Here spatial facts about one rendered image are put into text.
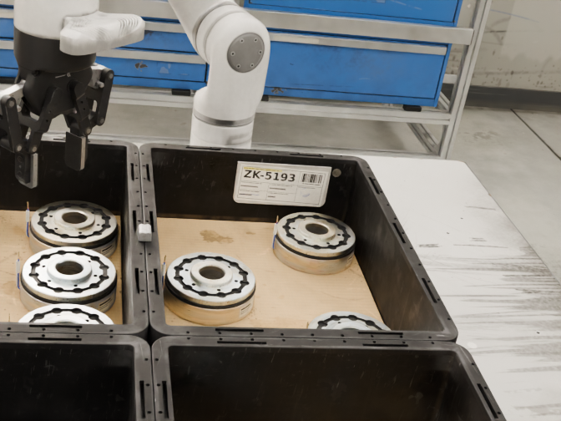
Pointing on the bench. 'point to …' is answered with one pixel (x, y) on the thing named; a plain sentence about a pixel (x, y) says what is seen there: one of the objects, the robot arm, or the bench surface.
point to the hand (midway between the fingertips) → (52, 162)
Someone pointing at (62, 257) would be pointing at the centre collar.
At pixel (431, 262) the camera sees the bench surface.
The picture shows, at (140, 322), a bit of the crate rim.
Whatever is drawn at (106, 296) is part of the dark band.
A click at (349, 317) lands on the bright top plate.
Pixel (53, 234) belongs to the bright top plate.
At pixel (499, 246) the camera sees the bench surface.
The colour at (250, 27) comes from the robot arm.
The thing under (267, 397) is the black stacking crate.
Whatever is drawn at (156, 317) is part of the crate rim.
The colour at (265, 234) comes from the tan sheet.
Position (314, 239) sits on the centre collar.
